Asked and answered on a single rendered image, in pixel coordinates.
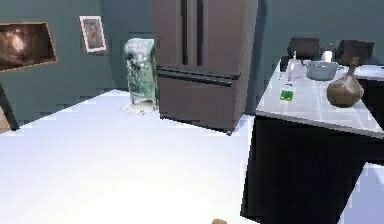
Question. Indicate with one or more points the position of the black kitchen counter cabinet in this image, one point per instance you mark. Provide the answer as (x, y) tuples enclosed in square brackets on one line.
[(300, 160)]

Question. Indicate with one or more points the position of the brown fridge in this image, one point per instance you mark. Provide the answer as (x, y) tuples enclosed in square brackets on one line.
[(206, 66)]

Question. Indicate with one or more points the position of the green glassy bin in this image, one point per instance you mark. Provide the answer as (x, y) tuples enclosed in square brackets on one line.
[(140, 71)]

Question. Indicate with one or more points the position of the white soap bottle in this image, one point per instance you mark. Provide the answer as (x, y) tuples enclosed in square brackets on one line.
[(292, 66)]

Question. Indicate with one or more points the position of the small brown round object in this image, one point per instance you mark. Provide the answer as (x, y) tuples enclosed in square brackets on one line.
[(219, 221)]

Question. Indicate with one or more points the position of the white framed portrait picture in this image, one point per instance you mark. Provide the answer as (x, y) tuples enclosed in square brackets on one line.
[(93, 33)]

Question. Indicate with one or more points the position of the white cup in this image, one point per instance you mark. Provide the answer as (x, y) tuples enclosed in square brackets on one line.
[(327, 56)]

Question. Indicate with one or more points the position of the brown round vase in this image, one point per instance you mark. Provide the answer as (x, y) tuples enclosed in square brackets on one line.
[(345, 88)]

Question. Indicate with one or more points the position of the dark brown box appliance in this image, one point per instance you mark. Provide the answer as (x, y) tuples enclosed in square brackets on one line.
[(354, 52)]

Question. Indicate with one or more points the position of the brown framed dark picture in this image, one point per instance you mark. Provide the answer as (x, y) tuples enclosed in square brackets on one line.
[(23, 45)]

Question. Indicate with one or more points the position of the black door frame post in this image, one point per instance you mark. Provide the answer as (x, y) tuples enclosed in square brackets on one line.
[(7, 110)]

